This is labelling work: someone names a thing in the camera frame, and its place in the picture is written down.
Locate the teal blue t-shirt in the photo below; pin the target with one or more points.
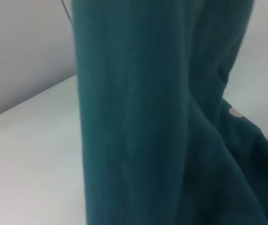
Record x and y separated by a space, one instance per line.
159 117

